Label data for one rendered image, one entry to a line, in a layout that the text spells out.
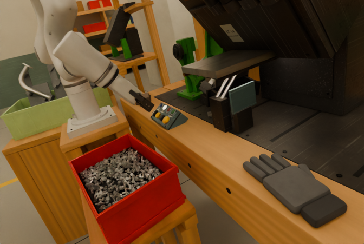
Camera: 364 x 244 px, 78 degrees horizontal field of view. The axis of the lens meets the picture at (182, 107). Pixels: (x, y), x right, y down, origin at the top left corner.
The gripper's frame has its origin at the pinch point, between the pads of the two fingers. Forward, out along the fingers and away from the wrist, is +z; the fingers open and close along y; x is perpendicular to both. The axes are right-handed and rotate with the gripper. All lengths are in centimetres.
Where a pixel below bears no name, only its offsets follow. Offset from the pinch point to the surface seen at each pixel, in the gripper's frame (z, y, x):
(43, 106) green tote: -15, -88, -32
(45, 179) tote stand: 10, -80, -69
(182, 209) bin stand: 13.1, 26.8, -18.4
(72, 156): 2, -38, -37
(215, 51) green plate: 6.3, 6.7, 28.9
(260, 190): 11.7, 43.6, -3.4
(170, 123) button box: 10.5, 2.4, -0.5
